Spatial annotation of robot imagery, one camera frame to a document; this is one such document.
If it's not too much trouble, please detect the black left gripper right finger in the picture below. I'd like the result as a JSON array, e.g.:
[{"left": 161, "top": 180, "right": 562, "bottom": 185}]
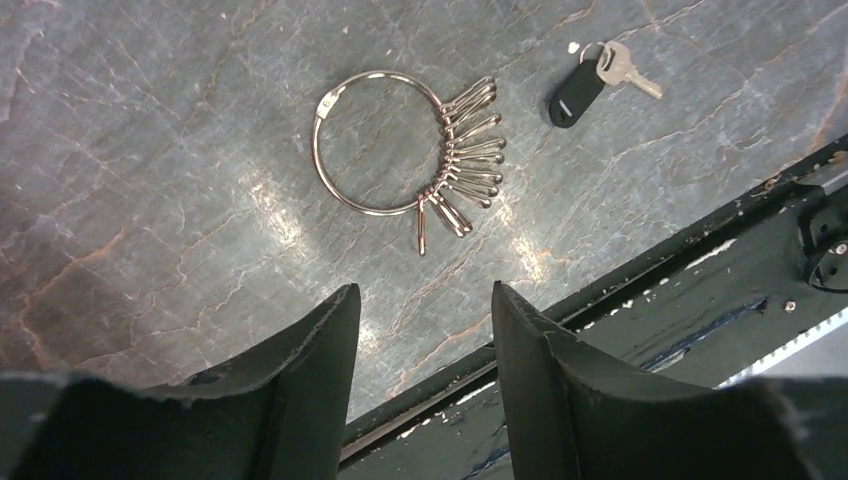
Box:
[{"left": 491, "top": 282, "right": 847, "bottom": 479}]

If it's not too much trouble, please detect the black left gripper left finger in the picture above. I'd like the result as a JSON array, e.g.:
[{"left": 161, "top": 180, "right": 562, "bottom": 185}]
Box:
[{"left": 1, "top": 284, "right": 361, "bottom": 479}]

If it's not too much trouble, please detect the large silver keyring with clips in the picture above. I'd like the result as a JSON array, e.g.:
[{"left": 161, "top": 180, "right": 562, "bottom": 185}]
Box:
[{"left": 311, "top": 70, "right": 508, "bottom": 258}]

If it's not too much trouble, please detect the silver key with black fob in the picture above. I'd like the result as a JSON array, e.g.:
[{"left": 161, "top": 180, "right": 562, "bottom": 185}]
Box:
[{"left": 548, "top": 41, "right": 663, "bottom": 129}]

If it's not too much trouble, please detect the perforated cable duct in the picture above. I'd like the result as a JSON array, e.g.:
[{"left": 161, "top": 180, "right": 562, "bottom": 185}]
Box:
[{"left": 715, "top": 308, "right": 847, "bottom": 390}]

